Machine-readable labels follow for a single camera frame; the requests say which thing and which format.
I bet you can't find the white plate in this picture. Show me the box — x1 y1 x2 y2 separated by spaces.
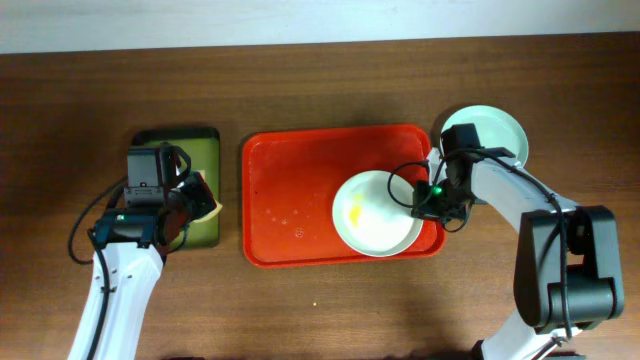
331 170 423 258

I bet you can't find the black tray with green liquid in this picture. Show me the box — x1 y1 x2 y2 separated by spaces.
131 127 221 250

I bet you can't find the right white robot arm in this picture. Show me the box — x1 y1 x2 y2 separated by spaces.
411 124 625 359

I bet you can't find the red plastic serving tray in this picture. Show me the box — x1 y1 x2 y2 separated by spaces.
242 124 431 268

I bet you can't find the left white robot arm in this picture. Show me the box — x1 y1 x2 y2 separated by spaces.
69 142 221 359

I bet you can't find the green and yellow sponge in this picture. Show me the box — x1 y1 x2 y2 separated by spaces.
193 172 223 223

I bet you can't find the light green plate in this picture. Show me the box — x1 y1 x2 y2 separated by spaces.
441 105 529 165

